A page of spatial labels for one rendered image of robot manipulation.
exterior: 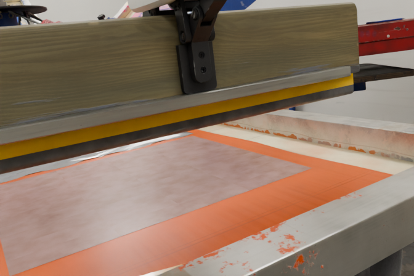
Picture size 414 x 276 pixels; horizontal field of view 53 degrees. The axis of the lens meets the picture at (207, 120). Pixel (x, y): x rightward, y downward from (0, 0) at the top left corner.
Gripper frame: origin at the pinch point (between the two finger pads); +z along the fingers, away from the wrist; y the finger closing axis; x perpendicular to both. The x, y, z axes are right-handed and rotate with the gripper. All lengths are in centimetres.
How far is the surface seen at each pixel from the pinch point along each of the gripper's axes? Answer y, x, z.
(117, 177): -21.8, -1.1, 14.7
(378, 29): -51, 93, 1
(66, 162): -35.6, -4.9, 14.4
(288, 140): -15.8, 24.6, 14.5
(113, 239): -3.6, -7.8, 14.7
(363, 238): 14.1, 4.5, 12.5
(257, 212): 1.4, 5.0, 14.6
